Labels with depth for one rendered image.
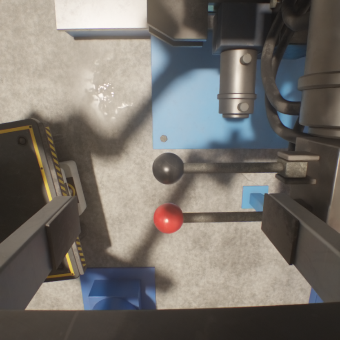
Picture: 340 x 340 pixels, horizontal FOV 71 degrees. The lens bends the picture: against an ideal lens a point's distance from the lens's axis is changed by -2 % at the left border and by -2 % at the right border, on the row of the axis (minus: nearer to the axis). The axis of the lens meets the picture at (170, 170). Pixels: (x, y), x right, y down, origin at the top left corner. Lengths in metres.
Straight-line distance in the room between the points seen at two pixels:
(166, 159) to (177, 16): 0.54
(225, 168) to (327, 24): 0.18
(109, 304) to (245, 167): 1.26
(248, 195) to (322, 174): 1.10
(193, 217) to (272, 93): 0.28
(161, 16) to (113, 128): 0.67
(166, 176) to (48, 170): 0.82
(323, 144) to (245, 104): 0.43
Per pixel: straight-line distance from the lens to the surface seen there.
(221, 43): 0.72
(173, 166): 0.26
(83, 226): 1.38
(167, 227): 0.28
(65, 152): 1.36
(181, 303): 1.71
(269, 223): 0.17
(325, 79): 0.31
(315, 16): 0.35
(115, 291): 1.52
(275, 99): 0.47
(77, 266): 1.20
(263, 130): 1.21
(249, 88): 0.75
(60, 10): 1.22
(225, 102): 0.75
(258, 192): 1.40
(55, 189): 1.06
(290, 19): 0.48
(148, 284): 1.60
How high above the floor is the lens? 1.24
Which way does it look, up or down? 75 degrees down
